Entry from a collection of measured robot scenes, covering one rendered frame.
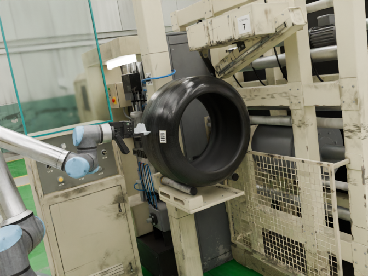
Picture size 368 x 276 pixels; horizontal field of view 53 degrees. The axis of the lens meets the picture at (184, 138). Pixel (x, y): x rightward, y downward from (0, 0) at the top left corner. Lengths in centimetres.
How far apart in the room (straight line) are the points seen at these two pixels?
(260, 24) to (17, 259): 152
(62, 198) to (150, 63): 101
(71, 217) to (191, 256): 82
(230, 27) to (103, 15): 994
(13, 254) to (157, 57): 128
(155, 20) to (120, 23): 965
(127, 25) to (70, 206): 984
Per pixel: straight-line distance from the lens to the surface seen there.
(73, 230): 253
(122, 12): 1199
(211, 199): 209
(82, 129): 173
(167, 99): 183
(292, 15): 189
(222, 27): 203
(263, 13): 190
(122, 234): 265
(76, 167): 160
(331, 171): 185
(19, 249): 178
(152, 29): 224
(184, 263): 252
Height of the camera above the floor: 151
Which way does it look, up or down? 10 degrees down
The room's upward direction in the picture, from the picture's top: 9 degrees counter-clockwise
